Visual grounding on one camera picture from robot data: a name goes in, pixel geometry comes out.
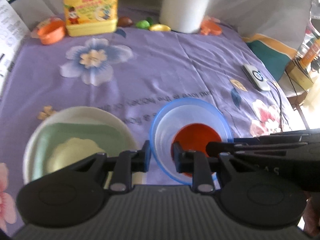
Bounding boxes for orange plastic bowl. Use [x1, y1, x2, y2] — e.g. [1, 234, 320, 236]
[171, 123, 222, 171]

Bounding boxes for pale yellow scalloped plate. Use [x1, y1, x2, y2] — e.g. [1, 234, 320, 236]
[47, 138, 104, 173]

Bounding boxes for person's right hand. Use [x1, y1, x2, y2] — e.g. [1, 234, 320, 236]
[303, 192, 319, 237]

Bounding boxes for green square plate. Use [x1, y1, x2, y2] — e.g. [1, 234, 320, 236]
[32, 123, 127, 180]

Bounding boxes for white round plate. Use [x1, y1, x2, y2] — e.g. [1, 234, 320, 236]
[22, 106, 139, 184]

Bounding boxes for white remote device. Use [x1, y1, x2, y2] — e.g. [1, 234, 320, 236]
[242, 64, 271, 92]

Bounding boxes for purple floral tablecloth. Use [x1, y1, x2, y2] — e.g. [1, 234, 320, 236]
[1, 26, 293, 235]

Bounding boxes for teal striped pillow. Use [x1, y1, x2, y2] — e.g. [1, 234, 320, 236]
[242, 34, 297, 81]

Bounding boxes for yellow toy banana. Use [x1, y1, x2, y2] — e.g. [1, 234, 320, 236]
[149, 24, 171, 32]

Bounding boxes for orange toy frying pan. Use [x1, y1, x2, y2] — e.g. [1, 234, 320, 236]
[200, 20, 222, 36]

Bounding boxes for light green toy vegetable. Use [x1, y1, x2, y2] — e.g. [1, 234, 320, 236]
[135, 20, 150, 30]

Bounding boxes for brown toy egg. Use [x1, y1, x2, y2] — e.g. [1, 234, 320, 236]
[117, 16, 133, 28]

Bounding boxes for dark green toy cucumber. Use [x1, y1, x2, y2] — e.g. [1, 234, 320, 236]
[146, 17, 153, 25]

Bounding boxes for small orange toy pot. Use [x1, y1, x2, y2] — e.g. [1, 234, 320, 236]
[37, 21, 66, 45]

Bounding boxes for white cylindrical container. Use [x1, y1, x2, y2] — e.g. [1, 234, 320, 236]
[159, 0, 210, 34]

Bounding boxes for yellow dish soap jug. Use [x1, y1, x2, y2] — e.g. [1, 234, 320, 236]
[63, 0, 118, 37]

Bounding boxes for white instruction sheet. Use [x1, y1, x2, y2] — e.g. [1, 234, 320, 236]
[0, 0, 30, 94]

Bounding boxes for black cable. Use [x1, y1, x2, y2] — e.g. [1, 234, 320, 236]
[266, 80, 287, 132]

